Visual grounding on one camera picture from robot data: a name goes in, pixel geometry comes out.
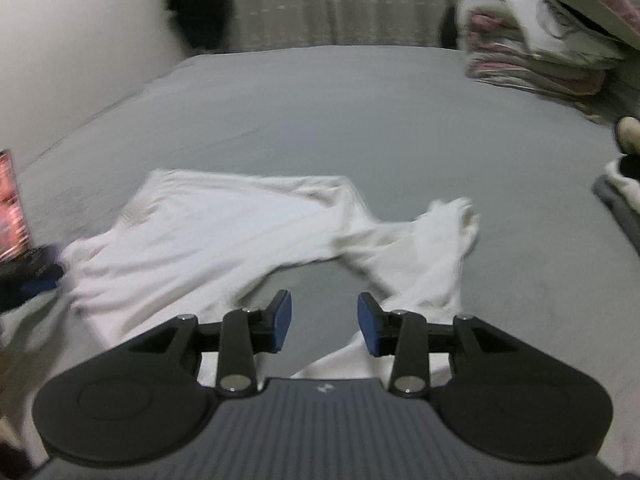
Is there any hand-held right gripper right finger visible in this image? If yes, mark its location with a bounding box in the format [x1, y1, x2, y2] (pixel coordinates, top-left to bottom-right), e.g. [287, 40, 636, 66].
[356, 292, 531, 398]

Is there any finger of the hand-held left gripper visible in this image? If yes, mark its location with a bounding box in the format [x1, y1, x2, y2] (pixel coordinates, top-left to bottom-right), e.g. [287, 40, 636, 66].
[0, 244, 67, 311]

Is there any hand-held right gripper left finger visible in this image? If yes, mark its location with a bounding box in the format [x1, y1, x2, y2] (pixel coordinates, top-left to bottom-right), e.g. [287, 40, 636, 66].
[116, 290, 293, 395]

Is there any white garment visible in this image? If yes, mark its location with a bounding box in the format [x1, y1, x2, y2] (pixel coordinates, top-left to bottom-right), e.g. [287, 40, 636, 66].
[602, 160, 640, 198]
[60, 169, 481, 381]

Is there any folded white garment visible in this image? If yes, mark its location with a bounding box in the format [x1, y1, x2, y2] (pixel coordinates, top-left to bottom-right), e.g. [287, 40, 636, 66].
[602, 160, 640, 198]

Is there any folded pink white quilt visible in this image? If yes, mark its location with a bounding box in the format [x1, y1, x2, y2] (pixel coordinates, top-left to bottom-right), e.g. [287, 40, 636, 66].
[457, 0, 621, 96]

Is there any dark hanging garment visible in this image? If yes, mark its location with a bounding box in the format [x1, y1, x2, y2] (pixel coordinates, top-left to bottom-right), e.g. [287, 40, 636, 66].
[161, 0, 241, 53]

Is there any grey dotted curtain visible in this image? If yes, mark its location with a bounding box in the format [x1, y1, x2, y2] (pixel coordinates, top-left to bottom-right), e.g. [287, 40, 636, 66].
[227, 0, 468, 53]

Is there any pink grey pillow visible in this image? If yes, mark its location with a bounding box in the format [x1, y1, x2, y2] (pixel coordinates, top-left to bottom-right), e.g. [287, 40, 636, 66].
[535, 0, 640, 48]

